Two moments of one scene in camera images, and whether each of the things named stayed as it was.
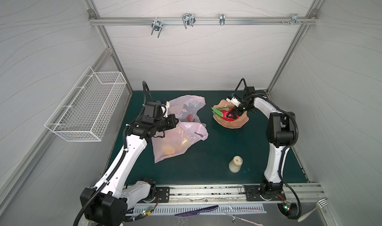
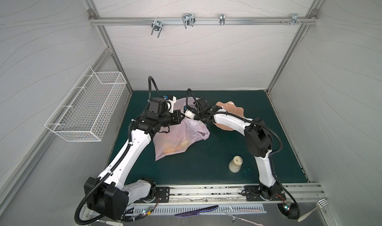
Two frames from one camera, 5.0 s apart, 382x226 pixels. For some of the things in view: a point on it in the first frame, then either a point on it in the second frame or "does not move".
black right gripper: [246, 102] -> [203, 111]
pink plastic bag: [189, 130] does not move
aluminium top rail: [201, 20] does not move
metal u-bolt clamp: [156, 25] does not move
